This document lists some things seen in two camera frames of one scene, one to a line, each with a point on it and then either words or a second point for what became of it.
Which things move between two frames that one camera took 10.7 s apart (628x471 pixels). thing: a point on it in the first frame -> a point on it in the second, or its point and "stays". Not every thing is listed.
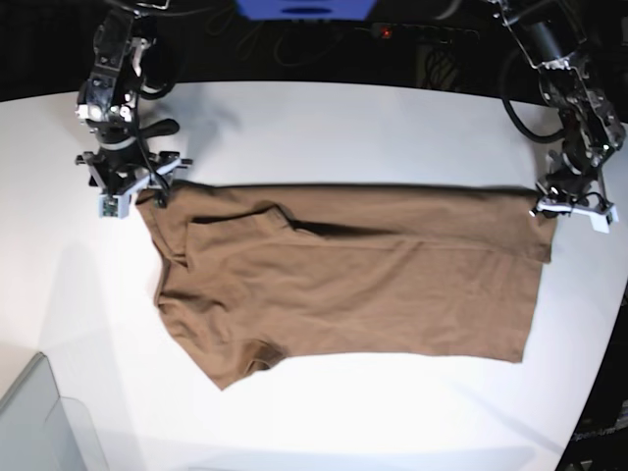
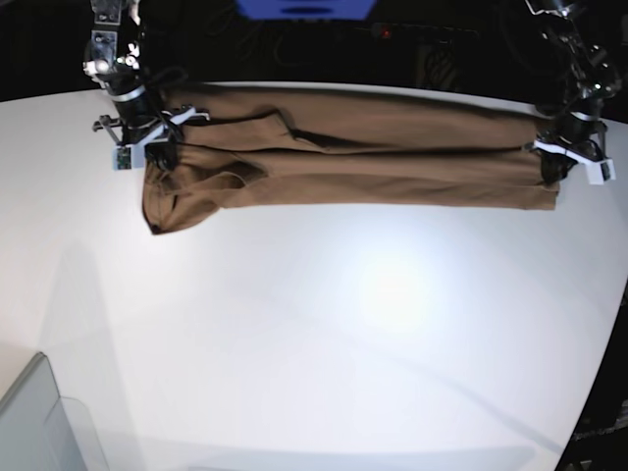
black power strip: (423, 32) stays
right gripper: (569, 192) -> (583, 157)
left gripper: (123, 173) -> (130, 152)
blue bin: (306, 10) stays
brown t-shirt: (253, 273) -> (244, 146)
